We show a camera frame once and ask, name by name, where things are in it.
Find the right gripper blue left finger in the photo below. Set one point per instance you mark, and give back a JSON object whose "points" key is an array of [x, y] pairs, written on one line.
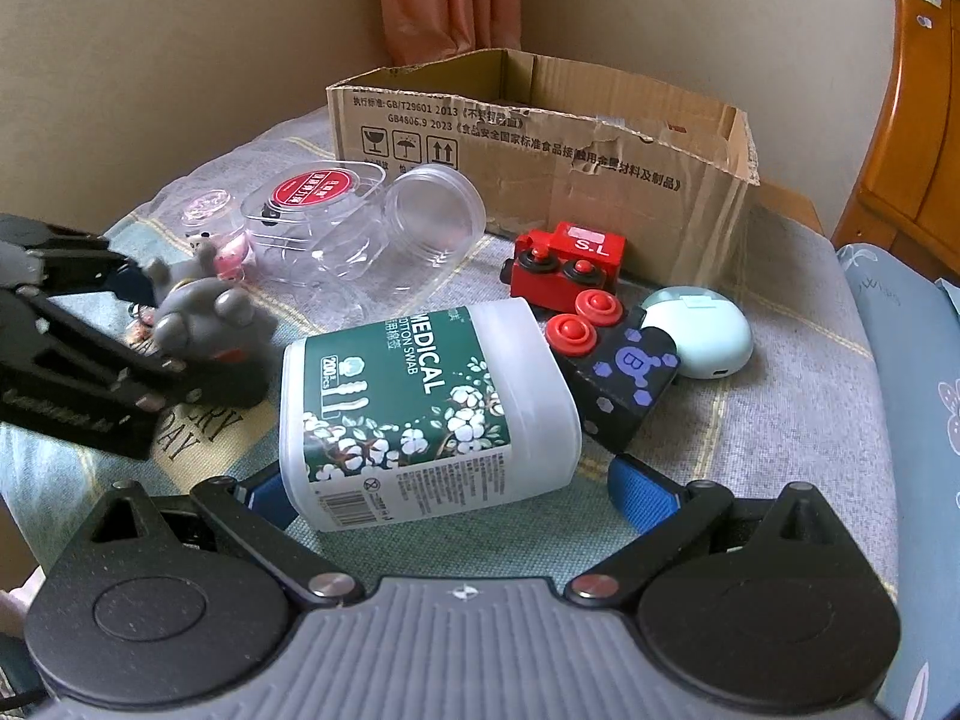
{"points": [[248, 520]]}

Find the clear plastic jar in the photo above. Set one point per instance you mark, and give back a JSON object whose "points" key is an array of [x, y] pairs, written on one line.
{"points": [[381, 261]]}

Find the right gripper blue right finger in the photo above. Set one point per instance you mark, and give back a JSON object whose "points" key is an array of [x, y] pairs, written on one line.
{"points": [[670, 520]]}

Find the clear jar with red label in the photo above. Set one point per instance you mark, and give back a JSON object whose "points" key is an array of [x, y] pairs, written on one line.
{"points": [[289, 214]]}

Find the black toy block red wheels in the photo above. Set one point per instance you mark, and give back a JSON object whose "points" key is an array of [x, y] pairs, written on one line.
{"points": [[615, 368]]}

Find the grey patterned table cloth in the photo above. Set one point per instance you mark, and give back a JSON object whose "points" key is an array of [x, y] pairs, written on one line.
{"points": [[806, 406]]}

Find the small jar with pink contents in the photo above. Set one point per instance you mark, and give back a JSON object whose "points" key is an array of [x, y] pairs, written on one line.
{"points": [[216, 216]]}

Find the open cardboard box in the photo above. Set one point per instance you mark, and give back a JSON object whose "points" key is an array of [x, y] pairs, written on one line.
{"points": [[547, 140]]}

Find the red wooden toy train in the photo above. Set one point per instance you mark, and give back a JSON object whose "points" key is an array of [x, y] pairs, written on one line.
{"points": [[550, 269]]}

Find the mint green round case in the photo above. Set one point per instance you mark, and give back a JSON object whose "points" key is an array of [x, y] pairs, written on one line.
{"points": [[711, 334]]}

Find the light blue floral pillow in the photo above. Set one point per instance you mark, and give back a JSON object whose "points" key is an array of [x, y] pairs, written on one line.
{"points": [[912, 326]]}

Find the white medical cotton swab box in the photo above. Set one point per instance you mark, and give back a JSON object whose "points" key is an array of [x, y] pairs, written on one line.
{"points": [[423, 416]]}

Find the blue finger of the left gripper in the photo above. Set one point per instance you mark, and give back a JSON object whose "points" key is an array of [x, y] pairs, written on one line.
{"points": [[60, 261], [49, 353]]}

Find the orange wooden headboard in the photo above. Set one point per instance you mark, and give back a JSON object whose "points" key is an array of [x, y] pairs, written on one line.
{"points": [[905, 199]]}

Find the grey elephant toy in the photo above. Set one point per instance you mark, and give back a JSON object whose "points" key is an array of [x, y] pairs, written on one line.
{"points": [[200, 317]]}

